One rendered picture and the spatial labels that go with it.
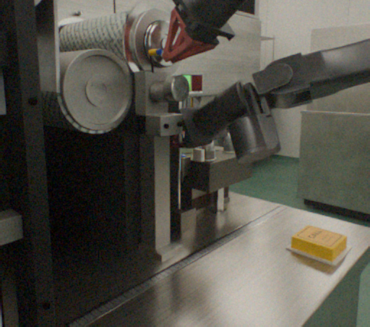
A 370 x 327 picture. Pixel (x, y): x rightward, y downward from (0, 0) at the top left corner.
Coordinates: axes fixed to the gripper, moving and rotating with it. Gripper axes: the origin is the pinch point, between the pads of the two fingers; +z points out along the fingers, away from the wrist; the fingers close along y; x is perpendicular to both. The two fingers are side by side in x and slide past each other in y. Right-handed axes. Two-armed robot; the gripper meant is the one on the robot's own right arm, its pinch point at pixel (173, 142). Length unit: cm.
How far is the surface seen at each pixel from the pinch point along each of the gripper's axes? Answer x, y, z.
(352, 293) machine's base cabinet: -39.4, 20.0, -10.3
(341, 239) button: -27.0, 11.2, -17.5
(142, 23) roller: 16.6, -10.2, -13.2
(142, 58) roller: 12.0, -10.3, -10.5
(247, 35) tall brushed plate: 41, 73, 11
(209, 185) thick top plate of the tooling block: -10.2, 3.9, -0.9
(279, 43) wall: 166, 444, 147
